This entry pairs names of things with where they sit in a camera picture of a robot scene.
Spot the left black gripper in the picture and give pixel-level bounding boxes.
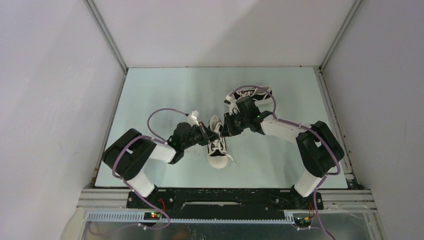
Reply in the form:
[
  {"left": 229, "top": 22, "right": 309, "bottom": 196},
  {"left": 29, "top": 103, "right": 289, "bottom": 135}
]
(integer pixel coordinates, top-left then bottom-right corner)
[{"left": 181, "top": 121, "right": 220, "bottom": 151}]

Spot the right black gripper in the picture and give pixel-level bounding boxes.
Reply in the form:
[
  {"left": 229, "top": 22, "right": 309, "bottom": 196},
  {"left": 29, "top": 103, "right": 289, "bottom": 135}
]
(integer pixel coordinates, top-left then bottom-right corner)
[{"left": 220, "top": 111, "right": 250, "bottom": 138}]

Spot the black white sneaker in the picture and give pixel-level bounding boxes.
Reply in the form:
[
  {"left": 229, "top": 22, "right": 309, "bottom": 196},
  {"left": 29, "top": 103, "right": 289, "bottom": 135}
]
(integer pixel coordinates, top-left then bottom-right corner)
[
  {"left": 227, "top": 85, "right": 273, "bottom": 106},
  {"left": 207, "top": 115, "right": 238, "bottom": 169}
]

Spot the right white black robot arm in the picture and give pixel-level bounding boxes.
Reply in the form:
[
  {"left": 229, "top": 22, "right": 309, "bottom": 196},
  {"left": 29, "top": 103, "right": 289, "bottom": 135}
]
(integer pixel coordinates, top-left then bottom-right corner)
[{"left": 221, "top": 96, "right": 345, "bottom": 209}]

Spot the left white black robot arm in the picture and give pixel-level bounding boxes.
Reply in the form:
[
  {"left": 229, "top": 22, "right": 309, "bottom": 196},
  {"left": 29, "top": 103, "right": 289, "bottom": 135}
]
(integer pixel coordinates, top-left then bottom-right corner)
[{"left": 101, "top": 122, "right": 220, "bottom": 208}]

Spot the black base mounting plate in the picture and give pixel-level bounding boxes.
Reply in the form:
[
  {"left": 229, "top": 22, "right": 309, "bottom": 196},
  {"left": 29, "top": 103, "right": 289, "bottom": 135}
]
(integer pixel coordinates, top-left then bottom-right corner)
[{"left": 126, "top": 187, "right": 324, "bottom": 220}]

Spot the left controller board with LEDs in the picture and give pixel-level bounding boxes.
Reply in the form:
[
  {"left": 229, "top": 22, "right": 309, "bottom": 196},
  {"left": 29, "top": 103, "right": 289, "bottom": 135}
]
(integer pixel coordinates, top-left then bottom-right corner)
[{"left": 143, "top": 212, "right": 162, "bottom": 221}]

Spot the controller board with leds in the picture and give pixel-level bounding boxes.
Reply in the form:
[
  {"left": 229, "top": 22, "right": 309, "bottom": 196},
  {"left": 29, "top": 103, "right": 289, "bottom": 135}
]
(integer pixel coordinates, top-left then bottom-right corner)
[
  {"left": 294, "top": 217, "right": 313, "bottom": 229},
  {"left": 143, "top": 212, "right": 162, "bottom": 221}
]

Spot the right controller board with LEDs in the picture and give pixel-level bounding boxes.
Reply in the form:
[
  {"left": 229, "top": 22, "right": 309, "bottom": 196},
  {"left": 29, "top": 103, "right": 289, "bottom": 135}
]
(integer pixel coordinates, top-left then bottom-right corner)
[{"left": 294, "top": 217, "right": 313, "bottom": 229}]

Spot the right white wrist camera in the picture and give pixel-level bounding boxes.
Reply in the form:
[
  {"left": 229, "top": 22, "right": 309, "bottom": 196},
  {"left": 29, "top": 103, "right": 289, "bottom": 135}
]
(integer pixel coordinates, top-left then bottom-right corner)
[{"left": 224, "top": 95, "right": 240, "bottom": 116}]

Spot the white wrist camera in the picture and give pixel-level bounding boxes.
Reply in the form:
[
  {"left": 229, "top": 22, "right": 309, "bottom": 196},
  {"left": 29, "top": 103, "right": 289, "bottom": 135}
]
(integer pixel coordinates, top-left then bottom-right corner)
[
  {"left": 224, "top": 95, "right": 240, "bottom": 116},
  {"left": 186, "top": 109, "right": 200, "bottom": 127}
]

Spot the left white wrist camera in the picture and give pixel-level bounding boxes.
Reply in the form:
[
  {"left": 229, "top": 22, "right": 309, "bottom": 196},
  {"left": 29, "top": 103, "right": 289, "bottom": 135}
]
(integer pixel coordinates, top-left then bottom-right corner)
[{"left": 186, "top": 109, "right": 200, "bottom": 127}]

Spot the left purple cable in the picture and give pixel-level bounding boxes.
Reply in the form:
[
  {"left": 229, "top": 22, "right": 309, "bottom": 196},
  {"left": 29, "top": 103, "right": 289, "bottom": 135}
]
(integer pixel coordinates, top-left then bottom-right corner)
[{"left": 111, "top": 108, "right": 191, "bottom": 231}]

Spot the purple cable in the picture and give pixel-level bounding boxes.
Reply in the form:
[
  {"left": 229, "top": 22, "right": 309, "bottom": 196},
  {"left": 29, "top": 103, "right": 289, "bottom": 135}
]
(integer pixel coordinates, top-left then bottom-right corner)
[
  {"left": 229, "top": 85, "right": 342, "bottom": 240},
  {"left": 111, "top": 108, "right": 191, "bottom": 231}
]

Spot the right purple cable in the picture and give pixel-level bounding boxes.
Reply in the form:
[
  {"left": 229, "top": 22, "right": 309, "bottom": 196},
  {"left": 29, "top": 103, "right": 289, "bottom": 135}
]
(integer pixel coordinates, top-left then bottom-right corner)
[{"left": 229, "top": 85, "right": 342, "bottom": 240}]

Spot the grey slotted cable duct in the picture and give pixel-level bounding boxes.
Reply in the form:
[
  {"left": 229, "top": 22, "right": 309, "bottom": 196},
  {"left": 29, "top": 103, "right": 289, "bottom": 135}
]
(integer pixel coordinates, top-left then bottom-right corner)
[{"left": 85, "top": 211, "right": 295, "bottom": 224}]

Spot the aluminium front frame rail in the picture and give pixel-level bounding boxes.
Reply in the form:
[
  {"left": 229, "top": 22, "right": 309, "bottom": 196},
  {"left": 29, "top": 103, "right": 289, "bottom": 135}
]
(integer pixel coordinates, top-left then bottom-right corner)
[{"left": 76, "top": 188, "right": 377, "bottom": 212}]

